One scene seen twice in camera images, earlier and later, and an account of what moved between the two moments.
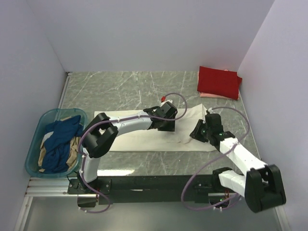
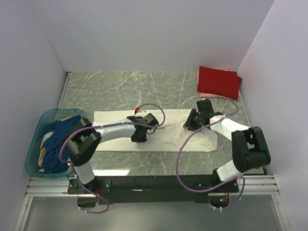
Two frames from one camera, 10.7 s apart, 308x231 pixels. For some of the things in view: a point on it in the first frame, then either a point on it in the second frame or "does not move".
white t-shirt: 149,139 does not move
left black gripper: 170,128 to 142,139
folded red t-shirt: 224,83 does not move
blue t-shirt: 57,146 does not move
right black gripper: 196,133 to 189,121
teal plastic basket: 53,151 does not move
